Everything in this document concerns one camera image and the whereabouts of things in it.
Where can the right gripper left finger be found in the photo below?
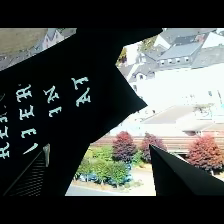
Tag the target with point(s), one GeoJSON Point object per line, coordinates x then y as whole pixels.
{"type": "Point", "coordinates": [33, 175]}

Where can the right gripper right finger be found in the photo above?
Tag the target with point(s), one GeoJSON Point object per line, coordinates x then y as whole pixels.
{"type": "Point", "coordinates": [180, 180]}

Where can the black garment with white print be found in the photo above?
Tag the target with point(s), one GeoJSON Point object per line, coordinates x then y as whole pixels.
{"type": "Point", "coordinates": [100, 110]}

